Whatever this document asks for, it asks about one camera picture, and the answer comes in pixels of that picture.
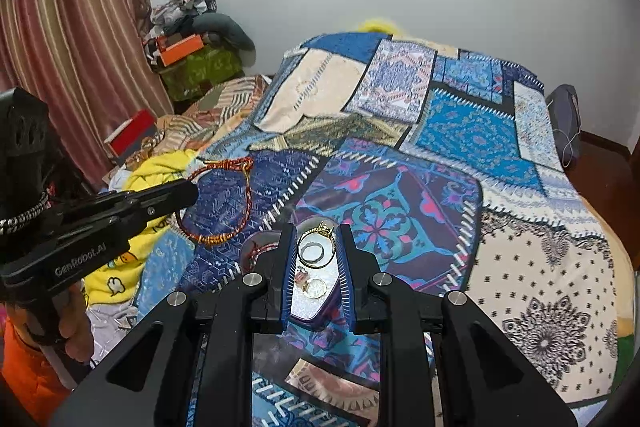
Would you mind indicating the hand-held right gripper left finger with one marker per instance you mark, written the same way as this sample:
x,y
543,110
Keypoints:
x,y
288,267

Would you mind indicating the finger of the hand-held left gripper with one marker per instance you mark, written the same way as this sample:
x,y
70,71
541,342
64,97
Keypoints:
x,y
150,194
125,222

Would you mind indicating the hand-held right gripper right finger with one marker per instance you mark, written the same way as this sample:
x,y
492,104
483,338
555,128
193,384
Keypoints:
x,y
346,272

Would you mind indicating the small red pendant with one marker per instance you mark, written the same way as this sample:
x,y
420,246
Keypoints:
x,y
301,275

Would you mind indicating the purple heart-shaped box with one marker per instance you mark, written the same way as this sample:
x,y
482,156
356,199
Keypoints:
x,y
315,309

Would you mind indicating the person's left forearm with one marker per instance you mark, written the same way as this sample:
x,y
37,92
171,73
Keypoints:
x,y
30,367

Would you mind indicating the person's left hand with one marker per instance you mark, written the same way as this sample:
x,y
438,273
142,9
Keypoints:
x,y
76,314

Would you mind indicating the yellow cloth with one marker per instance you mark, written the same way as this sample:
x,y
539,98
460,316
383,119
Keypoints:
x,y
115,277

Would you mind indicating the red box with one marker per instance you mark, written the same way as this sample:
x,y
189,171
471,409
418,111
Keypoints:
x,y
132,134

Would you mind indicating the light printed sheet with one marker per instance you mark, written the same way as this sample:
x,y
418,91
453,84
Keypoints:
x,y
115,332

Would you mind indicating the brown striped blanket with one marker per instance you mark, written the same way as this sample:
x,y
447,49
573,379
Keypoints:
x,y
225,107

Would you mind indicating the green patterned cloth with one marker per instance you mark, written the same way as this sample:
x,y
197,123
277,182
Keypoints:
x,y
200,72

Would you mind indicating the orange box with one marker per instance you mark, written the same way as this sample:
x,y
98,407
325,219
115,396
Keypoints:
x,y
180,49

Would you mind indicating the patchwork printed blanket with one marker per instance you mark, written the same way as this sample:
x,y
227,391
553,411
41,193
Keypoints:
x,y
465,147

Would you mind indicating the pile of papers and clothes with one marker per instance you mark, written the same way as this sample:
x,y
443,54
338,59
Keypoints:
x,y
185,9

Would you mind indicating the striped pink curtain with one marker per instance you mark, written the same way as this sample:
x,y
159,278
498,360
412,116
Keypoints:
x,y
75,17

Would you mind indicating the yellow round object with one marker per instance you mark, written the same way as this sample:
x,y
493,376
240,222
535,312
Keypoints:
x,y
380,27

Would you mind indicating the dark grey bag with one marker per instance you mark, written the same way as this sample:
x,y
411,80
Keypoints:
x,y
564,117

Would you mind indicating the beige blanket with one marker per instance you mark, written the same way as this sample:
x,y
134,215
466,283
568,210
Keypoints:
x,y
626,297

